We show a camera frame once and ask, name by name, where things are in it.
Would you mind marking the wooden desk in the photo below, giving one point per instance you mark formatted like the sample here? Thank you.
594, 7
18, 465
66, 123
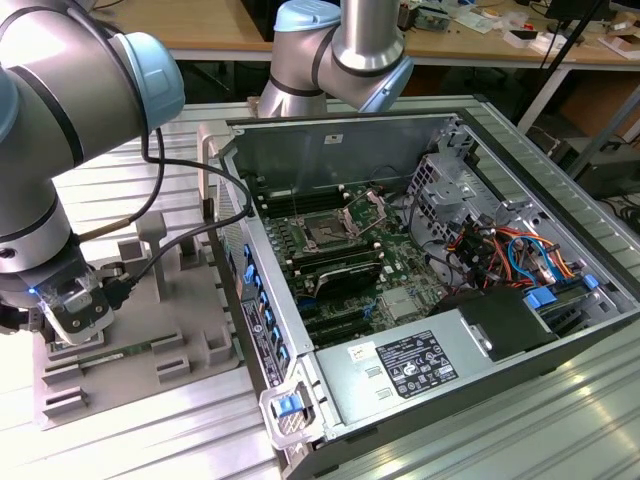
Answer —
450, 45

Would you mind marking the black plastic cover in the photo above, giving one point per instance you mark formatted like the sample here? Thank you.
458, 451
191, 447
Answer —
500, 320

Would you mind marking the black graphics card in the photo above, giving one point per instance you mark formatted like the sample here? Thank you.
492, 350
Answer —
350, 285

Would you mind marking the green motherboard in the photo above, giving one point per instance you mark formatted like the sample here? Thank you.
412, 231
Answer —
400, 270

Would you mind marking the black RAM slot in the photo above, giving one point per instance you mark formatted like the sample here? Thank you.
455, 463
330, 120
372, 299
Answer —
330, 261
320, 199
330, 266
330, 256
320, 189
330, 251
320, 194
320, 204

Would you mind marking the grey metal device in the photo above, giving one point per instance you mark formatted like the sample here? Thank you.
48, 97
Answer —
434, 19

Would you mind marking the blue case latch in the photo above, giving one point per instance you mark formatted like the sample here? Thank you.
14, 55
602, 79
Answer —
289, 405

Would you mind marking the white tray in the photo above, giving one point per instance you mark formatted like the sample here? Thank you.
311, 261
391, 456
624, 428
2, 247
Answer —
525, 40

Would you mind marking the green RAM stick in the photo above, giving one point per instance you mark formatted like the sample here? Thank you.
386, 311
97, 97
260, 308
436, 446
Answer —
115, 356

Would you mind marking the silver drive cage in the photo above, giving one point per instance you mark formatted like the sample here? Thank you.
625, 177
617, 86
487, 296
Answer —
440, 200

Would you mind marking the silver power supply unit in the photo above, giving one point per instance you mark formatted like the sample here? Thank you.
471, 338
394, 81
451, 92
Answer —
345, 395

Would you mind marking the open PC case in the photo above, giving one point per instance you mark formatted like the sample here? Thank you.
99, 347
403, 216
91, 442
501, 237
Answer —
350, 155

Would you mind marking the thin locking lever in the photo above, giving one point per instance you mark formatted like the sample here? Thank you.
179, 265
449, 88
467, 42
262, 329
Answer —
296, 202

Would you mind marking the cardboard piece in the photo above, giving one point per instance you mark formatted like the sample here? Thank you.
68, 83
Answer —
620, 46

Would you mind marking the silver chipset heatsink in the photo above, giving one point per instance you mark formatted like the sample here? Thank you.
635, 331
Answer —
402, 305

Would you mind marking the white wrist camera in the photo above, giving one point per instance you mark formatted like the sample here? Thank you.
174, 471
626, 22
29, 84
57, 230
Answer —
80, 320

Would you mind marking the CPU socket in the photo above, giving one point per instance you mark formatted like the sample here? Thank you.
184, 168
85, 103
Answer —
325, 231

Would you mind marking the grey parts rack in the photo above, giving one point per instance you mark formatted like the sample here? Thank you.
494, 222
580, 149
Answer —
150, 320

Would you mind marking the blue expansion slot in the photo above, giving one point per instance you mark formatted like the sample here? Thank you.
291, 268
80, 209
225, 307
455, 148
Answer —
306, 302

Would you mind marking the blue plastic clip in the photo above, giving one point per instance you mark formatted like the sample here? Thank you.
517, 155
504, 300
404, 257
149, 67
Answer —
590, 282

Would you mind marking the black expansion slot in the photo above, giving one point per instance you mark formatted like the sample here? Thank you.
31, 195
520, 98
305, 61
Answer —
342, 336
335, 320

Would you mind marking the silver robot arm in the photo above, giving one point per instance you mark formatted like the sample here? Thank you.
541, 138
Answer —
60, 90

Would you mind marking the blue disk carrier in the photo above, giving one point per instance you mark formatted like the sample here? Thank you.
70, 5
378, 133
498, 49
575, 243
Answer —
542, 299

